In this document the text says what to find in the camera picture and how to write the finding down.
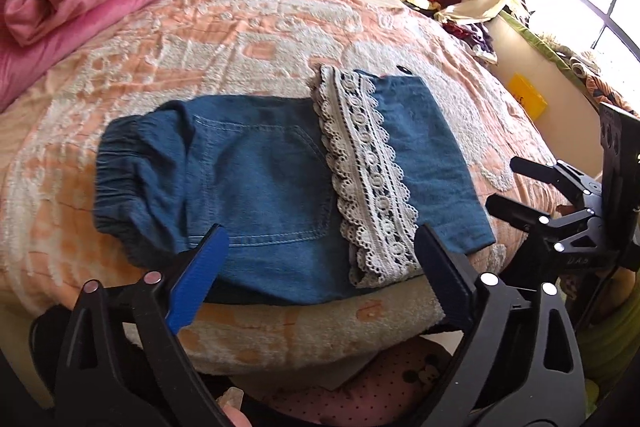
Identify person's left hand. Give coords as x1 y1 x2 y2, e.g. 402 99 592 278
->
216 387 252 427

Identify orange white patterned bedspread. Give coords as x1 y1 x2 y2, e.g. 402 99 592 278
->
0 0 574 377

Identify purple clothes on pillow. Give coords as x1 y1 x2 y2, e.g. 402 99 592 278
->
442 22 498 65

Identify yellow paper bag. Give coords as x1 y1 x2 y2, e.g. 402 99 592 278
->
506 74 548 120

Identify blue denim lace-trimmed pants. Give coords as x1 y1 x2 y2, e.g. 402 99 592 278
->
93 66 495 305

